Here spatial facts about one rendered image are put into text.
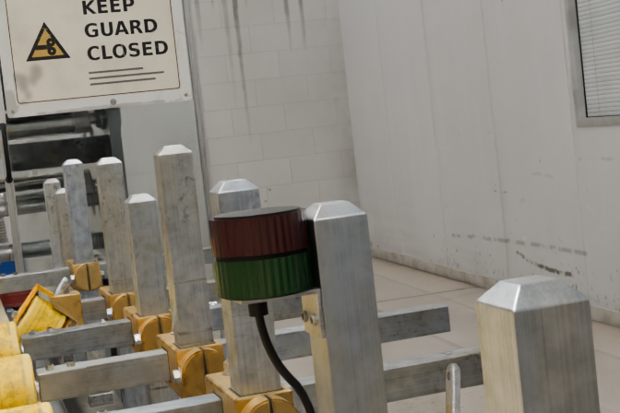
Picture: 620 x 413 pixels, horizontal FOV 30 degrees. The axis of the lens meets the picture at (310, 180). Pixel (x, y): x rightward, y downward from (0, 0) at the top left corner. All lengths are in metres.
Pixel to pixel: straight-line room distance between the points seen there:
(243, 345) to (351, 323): 0.26
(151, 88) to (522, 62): 3.81
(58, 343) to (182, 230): 0.34
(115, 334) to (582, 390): 1.05
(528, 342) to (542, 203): 6.02
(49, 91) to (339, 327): 2.30
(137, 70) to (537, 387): 2.56
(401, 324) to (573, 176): 4.84
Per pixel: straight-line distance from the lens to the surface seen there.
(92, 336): 1.48
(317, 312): 0.70
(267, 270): 0.67
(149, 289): 1.44
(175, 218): 1.18
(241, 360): 0.95
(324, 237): 0.69
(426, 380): 1.05
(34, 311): 1.70
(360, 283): 0.70
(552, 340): 0.47
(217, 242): 0.68
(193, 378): 1.17
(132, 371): 1.23
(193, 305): 1.19
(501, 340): 0.48
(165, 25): 3.01
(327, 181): 9.71
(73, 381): 1.22
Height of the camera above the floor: 1.19
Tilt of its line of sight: 3 degrees down
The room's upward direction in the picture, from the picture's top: 6 degrees counter-clockwise
